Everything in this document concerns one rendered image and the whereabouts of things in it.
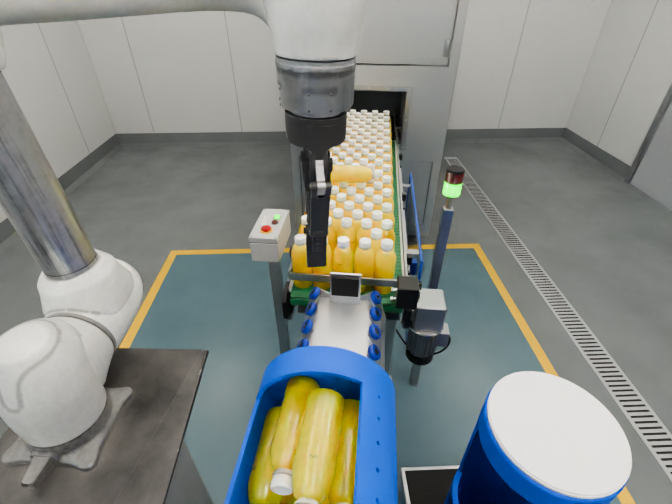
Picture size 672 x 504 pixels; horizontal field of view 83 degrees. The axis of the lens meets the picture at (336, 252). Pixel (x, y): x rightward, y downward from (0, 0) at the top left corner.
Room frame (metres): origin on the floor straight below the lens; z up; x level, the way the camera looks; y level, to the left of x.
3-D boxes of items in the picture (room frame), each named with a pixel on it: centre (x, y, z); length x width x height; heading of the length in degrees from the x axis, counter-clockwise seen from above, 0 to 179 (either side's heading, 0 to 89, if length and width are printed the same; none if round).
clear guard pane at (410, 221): (1.52, -0.37, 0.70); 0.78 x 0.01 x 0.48; 174
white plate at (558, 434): (0.44, -0.47, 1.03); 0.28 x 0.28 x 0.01
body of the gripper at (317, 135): (0.47, 0.03, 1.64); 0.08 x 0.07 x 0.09; 8
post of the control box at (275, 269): (1.16, 0.24, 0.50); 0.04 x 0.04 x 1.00; 84
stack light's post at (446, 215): (1.26, -0.43, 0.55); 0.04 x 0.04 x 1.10; 84
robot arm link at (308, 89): (0.47, 0.02, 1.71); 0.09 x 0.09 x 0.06
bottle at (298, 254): (1.06, 0.12, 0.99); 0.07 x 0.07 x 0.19
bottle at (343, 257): (1.04, -0.02, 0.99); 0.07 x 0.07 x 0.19
